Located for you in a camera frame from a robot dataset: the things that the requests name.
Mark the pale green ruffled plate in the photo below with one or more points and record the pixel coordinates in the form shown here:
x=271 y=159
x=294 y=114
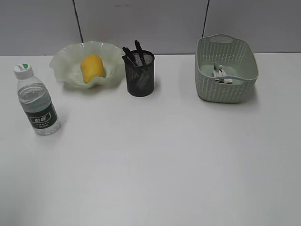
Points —
x=66 y=63

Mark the black marker pen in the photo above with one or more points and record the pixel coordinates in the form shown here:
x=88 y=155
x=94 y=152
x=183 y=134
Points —
x=130 y=56
x=128 y=61

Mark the pale green woven basket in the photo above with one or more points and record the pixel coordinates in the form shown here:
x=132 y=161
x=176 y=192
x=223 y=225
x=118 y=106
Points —
x=238 y=61

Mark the black mesh pen holder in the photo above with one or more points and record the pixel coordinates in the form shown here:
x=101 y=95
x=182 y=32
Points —
x=141 y=80

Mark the clear water bottle green label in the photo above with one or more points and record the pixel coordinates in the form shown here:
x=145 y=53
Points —
x=35 y=100

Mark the yellow mango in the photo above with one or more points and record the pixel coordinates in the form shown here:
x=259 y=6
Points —
x=91 y=67

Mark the black marker pen slanted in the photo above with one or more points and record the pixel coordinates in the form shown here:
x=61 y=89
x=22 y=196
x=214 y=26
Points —
x=140 y=52

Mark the white waste paper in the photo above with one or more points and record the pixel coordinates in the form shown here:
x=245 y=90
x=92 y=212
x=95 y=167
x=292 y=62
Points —
x=219 y=73

